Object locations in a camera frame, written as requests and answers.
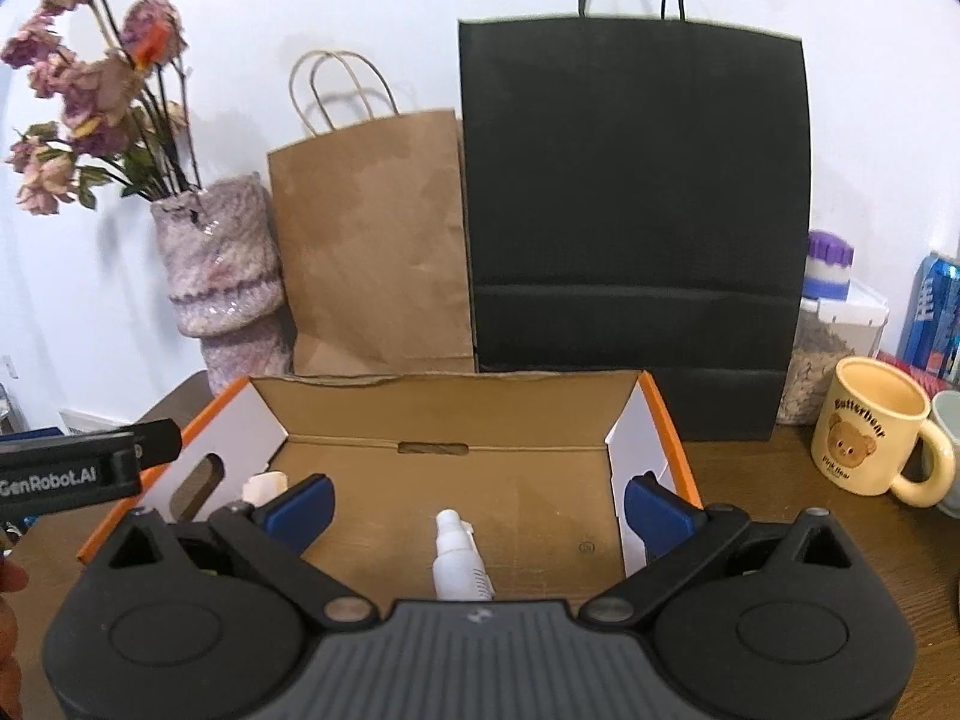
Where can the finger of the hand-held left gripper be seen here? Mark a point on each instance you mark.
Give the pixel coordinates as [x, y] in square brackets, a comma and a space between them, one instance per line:
[154, 441]

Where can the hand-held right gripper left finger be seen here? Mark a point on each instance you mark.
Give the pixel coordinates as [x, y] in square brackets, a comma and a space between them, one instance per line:
[300, 510]

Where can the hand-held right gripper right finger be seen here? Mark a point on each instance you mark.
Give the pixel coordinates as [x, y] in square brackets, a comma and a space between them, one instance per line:
[656, 517]

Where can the orange cardboard box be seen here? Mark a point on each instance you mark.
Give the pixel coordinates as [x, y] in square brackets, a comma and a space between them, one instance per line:
[450, 480]

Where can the white spray bottle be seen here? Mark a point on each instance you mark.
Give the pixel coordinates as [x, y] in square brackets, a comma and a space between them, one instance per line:
[457, 570]

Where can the person's left hand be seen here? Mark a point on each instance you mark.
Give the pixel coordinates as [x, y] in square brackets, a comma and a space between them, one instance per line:
[9, 615]

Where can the white plastic object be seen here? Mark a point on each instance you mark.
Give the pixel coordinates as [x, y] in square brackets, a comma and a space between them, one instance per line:
[264, 487]

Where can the pink knitted vase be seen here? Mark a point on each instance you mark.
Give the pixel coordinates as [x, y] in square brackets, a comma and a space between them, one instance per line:
[225, 262]

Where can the clear container with white lid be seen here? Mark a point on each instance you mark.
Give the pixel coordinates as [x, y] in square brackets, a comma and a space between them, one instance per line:
[806, 382]

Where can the yellow bear mug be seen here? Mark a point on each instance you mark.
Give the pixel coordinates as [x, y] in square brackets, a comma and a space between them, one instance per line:
[862, 442]

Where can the brown paper bag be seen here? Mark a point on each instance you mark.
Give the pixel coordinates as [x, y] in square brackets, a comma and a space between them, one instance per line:
[367, 240]

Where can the red printed packet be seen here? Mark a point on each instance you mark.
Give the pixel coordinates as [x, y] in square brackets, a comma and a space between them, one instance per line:
[911, 369]

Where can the light grey cup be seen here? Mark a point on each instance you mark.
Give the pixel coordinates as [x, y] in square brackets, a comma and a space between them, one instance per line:
[949, 435]

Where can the purple and white jar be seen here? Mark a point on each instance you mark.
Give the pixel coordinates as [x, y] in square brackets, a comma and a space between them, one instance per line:
[829, 266]

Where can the black paper bag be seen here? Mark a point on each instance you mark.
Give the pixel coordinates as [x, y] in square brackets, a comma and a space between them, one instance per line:
[630, 202]

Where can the blue drink can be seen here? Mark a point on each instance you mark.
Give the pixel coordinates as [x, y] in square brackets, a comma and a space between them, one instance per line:
[934, 315]

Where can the dried pink flowers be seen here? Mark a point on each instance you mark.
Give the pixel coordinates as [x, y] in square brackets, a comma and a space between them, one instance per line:
[97, 90]

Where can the white wall outlet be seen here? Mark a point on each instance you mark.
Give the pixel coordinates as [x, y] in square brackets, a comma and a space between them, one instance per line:
[7, 369]

